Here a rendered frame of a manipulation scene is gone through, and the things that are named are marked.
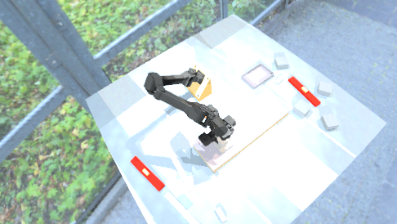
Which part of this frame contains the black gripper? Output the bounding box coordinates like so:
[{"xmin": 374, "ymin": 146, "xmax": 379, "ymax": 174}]
[{"xmin": 198, "ymin": 115, "xmax": 237, "ymax": 146}]

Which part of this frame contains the red long flat bar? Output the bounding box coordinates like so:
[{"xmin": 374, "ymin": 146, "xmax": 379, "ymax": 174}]
[
  {"xmin": 130, "ymin": 156, "xmax": 165, "ymax": 191},
  {"xmin": 288, "ymin": 76, "xmax": 321, "ymax": 107}
]

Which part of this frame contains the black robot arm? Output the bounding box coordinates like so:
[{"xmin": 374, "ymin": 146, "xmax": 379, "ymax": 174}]
[{"xmin": 144, "ymin": 67, "xmax": 234, "ymax": 141}]

